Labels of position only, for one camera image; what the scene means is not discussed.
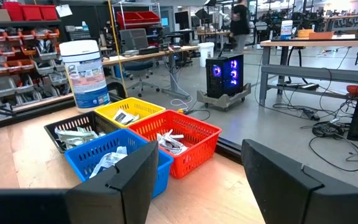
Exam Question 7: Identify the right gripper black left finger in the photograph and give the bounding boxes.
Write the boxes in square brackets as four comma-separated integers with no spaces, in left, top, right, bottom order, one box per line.
[0,140,160,224]

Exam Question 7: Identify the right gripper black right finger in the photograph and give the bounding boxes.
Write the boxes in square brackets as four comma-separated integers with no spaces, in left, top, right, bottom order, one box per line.
[241,139,358,224]

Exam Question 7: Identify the white green bandage packet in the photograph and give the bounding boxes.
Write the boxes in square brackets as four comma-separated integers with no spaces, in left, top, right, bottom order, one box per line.
[76,126,106,141]
[54,127,83,149]

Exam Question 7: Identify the white paper packet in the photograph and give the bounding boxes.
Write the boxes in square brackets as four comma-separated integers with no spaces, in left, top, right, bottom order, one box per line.
[112,109,130,124]

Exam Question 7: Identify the blue slotted plastic basket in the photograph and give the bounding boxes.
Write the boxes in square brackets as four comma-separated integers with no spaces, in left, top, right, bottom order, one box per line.
[64,128,174,199]

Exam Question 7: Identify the black slotted plastic basket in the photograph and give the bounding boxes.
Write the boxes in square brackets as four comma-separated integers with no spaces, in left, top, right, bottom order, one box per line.
[44,111,121,154]

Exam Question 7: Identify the black power brick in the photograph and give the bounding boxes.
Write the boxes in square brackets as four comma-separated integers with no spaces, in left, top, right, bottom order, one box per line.
[302,107,321,122]

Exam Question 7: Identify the white black printed packet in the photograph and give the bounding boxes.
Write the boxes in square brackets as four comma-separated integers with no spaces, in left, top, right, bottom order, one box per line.
[123,113,140,126]

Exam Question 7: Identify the yellow slotted plastic basket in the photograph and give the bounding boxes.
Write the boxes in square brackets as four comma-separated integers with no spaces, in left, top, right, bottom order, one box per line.
[94,96,167,129]

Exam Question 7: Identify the red slotted plastic basket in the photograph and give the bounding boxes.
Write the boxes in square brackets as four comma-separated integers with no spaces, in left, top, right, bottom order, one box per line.
[127,109,223,179]

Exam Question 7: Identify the Lysol wipes canister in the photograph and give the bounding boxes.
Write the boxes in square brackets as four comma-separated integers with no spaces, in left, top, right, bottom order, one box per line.
[58,39,111,113]

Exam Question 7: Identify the grey equipment dolly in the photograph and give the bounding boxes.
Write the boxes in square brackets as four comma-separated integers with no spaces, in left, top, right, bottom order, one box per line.
[196,82,252,112]

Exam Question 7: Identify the black computer tower glowing fans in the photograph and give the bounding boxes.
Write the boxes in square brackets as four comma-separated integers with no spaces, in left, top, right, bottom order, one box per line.
[205,53,245,100]

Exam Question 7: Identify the shelf rack with red bins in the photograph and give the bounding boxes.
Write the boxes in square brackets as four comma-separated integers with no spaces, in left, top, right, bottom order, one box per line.
[0,0,74,116]
[112,2,163,30]

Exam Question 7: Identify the orange tray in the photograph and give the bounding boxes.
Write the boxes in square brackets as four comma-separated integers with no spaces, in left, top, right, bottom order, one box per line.
[308,30,335,40]

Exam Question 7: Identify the black keyboard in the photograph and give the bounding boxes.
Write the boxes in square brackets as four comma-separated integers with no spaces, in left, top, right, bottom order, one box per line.
[138,45,160,56]

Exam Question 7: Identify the wooden bowl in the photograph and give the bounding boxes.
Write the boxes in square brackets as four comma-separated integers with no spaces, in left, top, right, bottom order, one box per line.
[296,28,314,39]

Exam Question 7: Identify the white blue wipes canister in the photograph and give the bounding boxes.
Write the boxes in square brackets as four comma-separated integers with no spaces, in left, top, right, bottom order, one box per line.
[280,20,294,40]

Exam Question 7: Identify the grey office chair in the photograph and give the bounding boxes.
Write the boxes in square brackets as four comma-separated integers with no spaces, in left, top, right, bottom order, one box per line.
[119,28,162,98]

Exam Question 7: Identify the white plastic bin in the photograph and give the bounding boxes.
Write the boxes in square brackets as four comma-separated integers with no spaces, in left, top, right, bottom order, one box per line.
[198,42,216,68]

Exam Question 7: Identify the person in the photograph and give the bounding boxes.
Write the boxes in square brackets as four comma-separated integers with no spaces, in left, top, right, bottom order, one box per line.
[229,0,250,53]

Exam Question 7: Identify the white paper sheet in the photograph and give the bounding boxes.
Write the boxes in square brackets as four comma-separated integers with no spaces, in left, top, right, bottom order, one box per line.
[55,3,73,18]

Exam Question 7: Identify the black monitor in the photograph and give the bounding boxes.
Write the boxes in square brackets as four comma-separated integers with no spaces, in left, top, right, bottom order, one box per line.
[175,11,190,31]

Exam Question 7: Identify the black floor cable bundle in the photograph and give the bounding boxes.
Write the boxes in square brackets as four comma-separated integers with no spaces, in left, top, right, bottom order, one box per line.
[300,118,358,172]

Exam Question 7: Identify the white floor cable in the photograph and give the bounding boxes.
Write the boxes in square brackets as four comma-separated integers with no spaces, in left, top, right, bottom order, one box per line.
[169,95,195,110]

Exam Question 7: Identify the yellow hanging cable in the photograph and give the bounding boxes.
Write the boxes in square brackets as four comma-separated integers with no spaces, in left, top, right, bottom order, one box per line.
[107,0,129,99]

